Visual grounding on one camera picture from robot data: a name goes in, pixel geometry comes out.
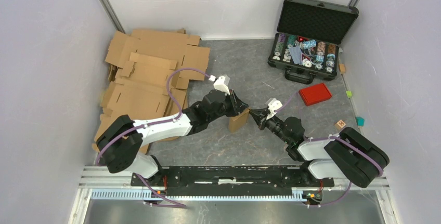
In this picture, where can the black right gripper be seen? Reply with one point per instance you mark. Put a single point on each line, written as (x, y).
(259, 116)

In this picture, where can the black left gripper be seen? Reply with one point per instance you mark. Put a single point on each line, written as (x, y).
(237, 106)

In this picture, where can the brown cardboard box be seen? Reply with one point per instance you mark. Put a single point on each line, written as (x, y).
(237, 122)

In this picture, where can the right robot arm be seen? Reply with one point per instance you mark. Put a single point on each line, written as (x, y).
(347, 154)

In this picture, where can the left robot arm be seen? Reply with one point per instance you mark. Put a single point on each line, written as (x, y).
(119, 145)

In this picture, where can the red flat box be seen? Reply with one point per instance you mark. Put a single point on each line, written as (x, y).
(315, 94)

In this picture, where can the wooden letter cube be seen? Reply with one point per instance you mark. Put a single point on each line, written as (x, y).
(340, 125)

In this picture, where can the teal cube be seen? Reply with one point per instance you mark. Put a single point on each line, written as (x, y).
(360, 121)

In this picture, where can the small orange wooden block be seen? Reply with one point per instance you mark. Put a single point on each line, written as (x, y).
(342, 68)

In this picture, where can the stack of flat cardboard boxes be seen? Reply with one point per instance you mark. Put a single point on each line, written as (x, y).
(149, 74)

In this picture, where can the black poker chip case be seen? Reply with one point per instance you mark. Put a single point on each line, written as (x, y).
(309, 32)

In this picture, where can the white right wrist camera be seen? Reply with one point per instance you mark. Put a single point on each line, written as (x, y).
(273, 106)

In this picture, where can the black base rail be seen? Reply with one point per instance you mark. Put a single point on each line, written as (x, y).
(265, 180)

